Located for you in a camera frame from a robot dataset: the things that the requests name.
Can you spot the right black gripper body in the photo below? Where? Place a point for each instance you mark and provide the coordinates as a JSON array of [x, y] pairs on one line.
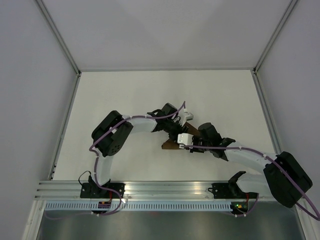
[[198, 141]]

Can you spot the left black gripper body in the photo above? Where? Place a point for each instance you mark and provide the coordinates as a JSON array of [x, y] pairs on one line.
[[173, 129]]

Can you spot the brown cloth napkin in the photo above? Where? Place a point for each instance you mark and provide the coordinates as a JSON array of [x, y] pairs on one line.
[[171, 145]]

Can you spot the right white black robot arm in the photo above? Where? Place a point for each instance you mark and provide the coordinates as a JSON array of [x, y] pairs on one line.
[[278, 175]]

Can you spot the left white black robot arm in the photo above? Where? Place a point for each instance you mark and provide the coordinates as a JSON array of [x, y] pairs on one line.
[[111, 134]]

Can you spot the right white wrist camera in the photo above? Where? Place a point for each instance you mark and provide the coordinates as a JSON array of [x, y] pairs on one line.
[[184, 140]]

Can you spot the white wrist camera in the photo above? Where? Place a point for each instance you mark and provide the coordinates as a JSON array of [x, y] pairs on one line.
[[186, 116], [184, 140]]

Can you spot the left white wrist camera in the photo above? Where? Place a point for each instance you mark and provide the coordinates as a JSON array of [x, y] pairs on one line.
[[186, 116]]

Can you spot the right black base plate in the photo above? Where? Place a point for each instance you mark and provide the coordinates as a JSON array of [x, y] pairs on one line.
[[229, 191]]

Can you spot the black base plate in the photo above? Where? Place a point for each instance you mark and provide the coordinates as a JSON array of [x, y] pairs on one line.
[[92, 191], [229, 191]]

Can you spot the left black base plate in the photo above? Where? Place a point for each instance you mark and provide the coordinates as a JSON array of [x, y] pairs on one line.
[[92, 191]]

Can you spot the white slotted cable duct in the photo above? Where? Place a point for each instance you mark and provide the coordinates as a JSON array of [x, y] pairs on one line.
[[154, 206]]

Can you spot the aluminium front rail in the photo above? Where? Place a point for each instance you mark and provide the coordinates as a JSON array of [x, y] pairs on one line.
[[132, 190]]

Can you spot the right aluminium frame post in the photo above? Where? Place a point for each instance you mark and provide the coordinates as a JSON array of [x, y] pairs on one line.
[[278, 29]]

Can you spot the aluminium frame post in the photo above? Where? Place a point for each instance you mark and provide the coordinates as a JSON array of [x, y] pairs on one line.
[[278, 29], [57, 35]]

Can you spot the left aluminium frame post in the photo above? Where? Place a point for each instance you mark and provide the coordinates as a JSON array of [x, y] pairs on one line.
[[57, 35]]

